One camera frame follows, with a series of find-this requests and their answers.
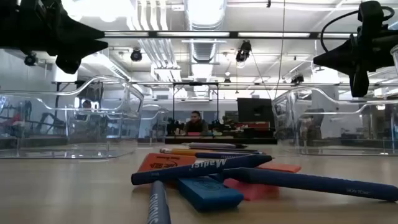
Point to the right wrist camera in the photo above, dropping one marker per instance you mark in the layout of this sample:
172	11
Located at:
370	15

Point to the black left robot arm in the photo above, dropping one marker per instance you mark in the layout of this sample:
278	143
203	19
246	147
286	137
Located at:
7	21

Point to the black gantry frame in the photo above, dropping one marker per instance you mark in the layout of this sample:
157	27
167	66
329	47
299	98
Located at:
173	105

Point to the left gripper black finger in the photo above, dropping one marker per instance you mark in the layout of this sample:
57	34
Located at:
81	32
90	48

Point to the small dark blue pen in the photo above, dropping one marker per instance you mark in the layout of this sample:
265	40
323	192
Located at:
230	154

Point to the lavender pen with clip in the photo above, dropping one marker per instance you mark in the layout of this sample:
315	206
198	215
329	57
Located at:
211	145

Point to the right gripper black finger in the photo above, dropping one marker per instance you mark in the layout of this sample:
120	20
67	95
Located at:
339	51
340	66

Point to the silver air duct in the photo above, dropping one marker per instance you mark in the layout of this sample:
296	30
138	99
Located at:
203	46

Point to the blue printed eraser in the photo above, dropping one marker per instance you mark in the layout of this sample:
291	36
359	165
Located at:
208	194

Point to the orange printed eraser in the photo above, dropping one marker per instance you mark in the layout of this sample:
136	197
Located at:
164	161

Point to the black monitor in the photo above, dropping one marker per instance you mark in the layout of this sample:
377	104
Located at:
255	110

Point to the dark background table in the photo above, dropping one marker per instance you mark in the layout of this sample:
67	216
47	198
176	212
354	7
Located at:
217	140

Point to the orange pencil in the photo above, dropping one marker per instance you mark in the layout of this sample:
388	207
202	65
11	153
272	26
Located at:
180	152

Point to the black ceiling spotlight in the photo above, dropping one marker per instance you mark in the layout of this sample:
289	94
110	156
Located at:
243	51
136	55
297	78
30	59

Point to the pink eraser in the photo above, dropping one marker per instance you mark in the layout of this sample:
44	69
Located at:
255	189

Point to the clear plastic bin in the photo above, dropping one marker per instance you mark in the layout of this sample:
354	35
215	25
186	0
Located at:
155	124
326	133
395	59
71	137

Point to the blue crayon with Madisi print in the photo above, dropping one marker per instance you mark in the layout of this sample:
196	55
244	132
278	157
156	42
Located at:
202	169

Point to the black ceiling light rail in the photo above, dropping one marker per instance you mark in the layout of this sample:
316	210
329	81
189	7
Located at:
233	34

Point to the person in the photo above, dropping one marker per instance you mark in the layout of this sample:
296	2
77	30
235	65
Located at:
196	124
86	104

